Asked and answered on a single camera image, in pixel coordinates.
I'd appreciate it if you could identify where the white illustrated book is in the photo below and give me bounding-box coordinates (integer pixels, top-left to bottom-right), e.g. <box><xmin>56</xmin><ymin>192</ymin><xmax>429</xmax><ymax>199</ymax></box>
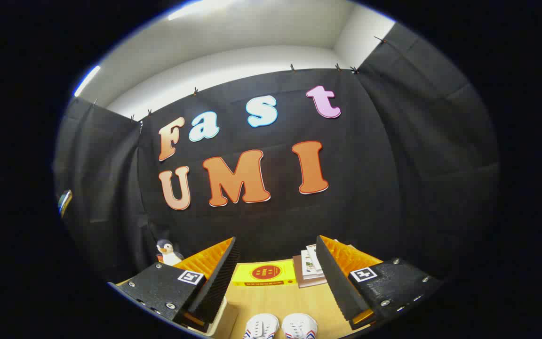
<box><xmin>306</xmin><ymin>244</ymin><xmax>324</xmax><ymax>273</ymax></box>
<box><xmin>301</xmin><ymin>249</ymin><xmax>322</xmax><ymax>278</ymax></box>

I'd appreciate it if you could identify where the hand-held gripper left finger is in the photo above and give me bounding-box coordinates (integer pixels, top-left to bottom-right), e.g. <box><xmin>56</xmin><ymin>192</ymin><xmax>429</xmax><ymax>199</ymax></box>
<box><xmin>117</xmin><ymin>236</ymin><xmax>241</xmax><ymax>330</ymax></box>

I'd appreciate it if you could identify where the penguin plush toy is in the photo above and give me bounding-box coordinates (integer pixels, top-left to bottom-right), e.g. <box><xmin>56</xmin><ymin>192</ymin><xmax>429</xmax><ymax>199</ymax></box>
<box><xmin>156</xmin><ymin>239</ymin><xmax>184</xmax><ymax>266</ymax></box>

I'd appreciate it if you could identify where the white shoe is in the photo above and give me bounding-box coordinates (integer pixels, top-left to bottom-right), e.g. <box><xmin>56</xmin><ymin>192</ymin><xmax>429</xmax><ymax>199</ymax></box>
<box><xmin>243</xmin><ymin>313</ymin><xmax>280</xmax><ymax>339</ymax></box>
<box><xmin>281</xmin><ymin>313</ymin><xmax>319</xmax><ymax>339</ymax></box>

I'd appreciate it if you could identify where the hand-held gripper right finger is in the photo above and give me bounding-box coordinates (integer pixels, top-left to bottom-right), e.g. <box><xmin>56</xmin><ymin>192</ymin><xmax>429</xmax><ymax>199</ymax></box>
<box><xmin>316</xmin><ymin>235</ymin><xmax>443</xmax><ymax>330</ymax></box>

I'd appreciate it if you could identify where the cream fabric storage box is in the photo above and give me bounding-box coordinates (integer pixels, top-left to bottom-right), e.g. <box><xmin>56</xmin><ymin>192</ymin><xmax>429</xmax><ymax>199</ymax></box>
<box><xmin>196</xmin><ymin>297</ymin><xmax>239</xmax><ymax>338</ymax></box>

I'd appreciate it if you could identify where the yellow book with red circle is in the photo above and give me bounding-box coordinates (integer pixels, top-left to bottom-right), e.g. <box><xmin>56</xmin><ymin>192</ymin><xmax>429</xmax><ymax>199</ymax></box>
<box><xmin>231</xmin><ymin>259</ymin><xmax>297</xmax><ymax>287</ymax></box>

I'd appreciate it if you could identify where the brown book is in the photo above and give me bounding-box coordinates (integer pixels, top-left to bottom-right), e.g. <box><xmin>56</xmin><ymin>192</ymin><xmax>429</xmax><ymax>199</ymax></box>
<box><xmin>293</xmin><ymin>254</ymin><xmax>328</xmax><ymax>289</ymax></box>

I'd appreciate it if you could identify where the ceiling light strip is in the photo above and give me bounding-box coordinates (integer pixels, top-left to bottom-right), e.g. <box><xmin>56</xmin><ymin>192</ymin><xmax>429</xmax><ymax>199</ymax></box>
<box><xmin>73</xmin><ymin>65</ymin><xmax>102</xmax><ymax>97</ymax></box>

